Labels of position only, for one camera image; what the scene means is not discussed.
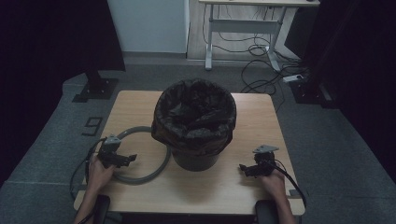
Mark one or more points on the person's right hand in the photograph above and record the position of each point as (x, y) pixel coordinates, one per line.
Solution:
(276, 186)

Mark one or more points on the person's left hand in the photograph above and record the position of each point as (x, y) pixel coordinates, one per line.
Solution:
(98, 175)

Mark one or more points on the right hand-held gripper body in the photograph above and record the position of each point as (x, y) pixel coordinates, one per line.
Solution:
(265, 163)

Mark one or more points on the white cabinet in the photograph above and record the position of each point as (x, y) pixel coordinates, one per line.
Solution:
(149, 25)

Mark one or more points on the black stand with base plate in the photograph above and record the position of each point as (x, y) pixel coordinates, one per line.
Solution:
(96, 88)
(311, 90)

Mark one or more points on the white metal frame desk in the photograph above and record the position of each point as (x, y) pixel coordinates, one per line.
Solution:
(246, 26)

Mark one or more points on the black chair armrest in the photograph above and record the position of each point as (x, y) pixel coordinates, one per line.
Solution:
(266, 213)
(104, 208)

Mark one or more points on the black curtain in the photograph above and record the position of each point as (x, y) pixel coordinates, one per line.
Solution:
(46, 62)
(367, 77)

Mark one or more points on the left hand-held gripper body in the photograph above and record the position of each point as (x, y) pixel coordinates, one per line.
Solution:
(109, 154)

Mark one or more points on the white power strip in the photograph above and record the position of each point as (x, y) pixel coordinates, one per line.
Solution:
(292, 78)

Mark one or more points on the black plastic garbage bag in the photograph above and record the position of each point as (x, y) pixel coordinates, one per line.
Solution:
(193, 118)

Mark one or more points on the black plastic trash bin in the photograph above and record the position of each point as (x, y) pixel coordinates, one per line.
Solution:
(196, 163)

